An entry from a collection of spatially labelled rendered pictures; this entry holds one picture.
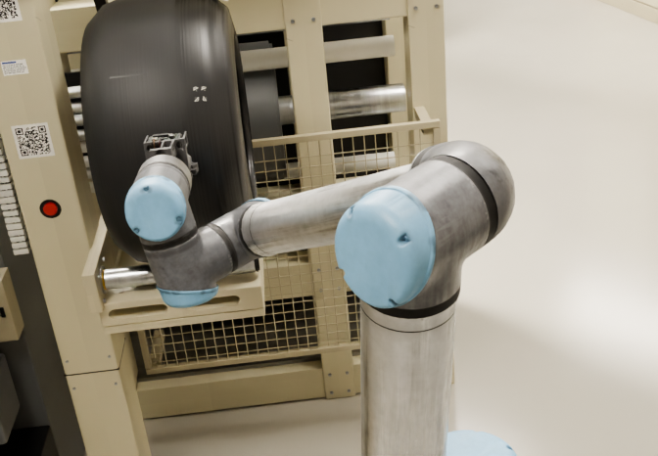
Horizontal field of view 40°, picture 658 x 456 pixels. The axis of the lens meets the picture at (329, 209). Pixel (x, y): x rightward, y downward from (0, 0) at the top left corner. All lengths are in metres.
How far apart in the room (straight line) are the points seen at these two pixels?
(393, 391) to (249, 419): 1.95
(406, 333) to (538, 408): 2.00
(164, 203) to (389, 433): 0.50
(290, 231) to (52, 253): 0.88
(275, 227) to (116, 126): 0.50
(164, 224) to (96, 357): 0.90
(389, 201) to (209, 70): 0.89
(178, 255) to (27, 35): 0.68
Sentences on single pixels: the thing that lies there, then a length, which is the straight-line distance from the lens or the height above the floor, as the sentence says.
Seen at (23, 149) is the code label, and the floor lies 1.20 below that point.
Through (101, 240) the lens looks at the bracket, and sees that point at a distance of 2.11.
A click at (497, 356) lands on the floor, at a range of 3.18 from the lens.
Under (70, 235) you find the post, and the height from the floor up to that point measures 0.99.
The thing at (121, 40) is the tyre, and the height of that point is 1.43.
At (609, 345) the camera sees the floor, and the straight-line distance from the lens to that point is 3.27.
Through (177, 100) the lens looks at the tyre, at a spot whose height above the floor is 1.33.
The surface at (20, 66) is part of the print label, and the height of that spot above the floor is 1.38.
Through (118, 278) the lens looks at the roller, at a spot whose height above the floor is 0.91.
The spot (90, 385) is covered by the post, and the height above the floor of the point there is 0.58.
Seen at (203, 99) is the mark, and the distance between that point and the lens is 1.74.
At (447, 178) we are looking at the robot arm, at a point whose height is 1.48.
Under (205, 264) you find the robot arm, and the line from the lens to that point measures 1.43.
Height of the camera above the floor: 1.89
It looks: 27 degrees down
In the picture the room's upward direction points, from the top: 6 degrees counter-clockwise
